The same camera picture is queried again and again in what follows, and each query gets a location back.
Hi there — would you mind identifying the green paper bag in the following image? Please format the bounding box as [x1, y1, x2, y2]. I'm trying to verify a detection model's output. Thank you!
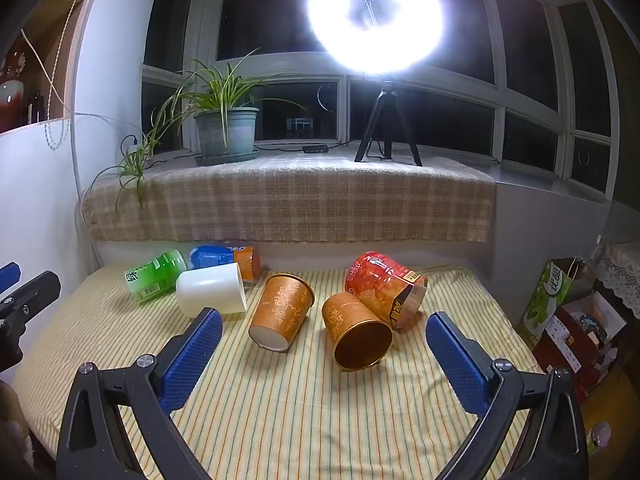
[516, 258, 596, 348]

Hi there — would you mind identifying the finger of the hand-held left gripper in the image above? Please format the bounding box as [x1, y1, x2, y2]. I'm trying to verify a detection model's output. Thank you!
[0, 262, 22, 294]
[0, 270, 62, 368]

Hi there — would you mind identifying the white window frame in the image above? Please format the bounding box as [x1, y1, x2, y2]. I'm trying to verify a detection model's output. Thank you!
[141, 0, 618, 206]

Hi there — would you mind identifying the green printed cup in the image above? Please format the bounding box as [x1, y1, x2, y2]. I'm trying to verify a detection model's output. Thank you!
[124, 249, 187, 305]

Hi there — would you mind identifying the blue and orange cup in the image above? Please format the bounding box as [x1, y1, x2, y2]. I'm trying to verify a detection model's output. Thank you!
[187, 244, 261, 283]

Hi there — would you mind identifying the small plastic bottle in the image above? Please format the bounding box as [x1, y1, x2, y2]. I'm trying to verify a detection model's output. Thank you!
[587, 421, 613, 456]

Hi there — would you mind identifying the yellow striped tablecloth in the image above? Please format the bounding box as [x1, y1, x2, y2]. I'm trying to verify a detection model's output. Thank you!
[10, 262, 546, 480]

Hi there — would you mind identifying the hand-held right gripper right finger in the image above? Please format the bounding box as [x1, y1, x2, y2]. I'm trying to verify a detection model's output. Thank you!
[425, 311, 590, 480]

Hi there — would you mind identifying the white lace cloth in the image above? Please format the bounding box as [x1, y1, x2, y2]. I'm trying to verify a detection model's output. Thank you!
[597, 242, 640, 318]

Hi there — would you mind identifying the white cup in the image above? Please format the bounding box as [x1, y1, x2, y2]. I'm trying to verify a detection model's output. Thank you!
[176, 262, 247, 318]

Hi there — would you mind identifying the red cardboard box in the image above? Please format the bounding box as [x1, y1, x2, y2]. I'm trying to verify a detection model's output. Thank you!
[532, 292, 628, 401]

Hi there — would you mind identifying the beige plaid cloth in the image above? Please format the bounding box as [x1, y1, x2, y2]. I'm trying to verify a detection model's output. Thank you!
[81, 152, 497, 245]

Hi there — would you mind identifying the orange patterned paper cup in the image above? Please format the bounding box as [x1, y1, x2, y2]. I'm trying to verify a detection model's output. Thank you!
[248, 273, 316, 352]
[321, 292, 394, 372]

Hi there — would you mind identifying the wooden shelf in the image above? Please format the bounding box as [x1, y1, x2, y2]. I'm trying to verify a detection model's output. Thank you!
[0, 0, 108, 133]

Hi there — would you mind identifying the potted spider plant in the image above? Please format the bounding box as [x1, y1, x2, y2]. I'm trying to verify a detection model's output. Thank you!
[90, 47, 306, 211]

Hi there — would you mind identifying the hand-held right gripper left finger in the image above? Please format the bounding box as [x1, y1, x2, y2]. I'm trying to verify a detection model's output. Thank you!
[55, 306, 224, 480]

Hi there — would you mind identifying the black tripod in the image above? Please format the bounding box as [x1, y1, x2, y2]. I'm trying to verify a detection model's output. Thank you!
[354, 75, 423, 167]

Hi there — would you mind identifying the ring light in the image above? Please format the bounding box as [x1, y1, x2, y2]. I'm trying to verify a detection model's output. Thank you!
[306, 0, 446, 76]

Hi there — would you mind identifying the red instant noodle cup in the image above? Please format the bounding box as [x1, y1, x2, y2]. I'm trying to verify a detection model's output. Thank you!
[345, 251, 429, 332]

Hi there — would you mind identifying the green plant saucer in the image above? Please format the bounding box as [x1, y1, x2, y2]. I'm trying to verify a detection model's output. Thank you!
[195, 149, 260, 167]

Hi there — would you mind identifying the red ceramic vase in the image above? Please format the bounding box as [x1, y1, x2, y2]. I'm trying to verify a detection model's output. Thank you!
[0, 42, 26, 133]

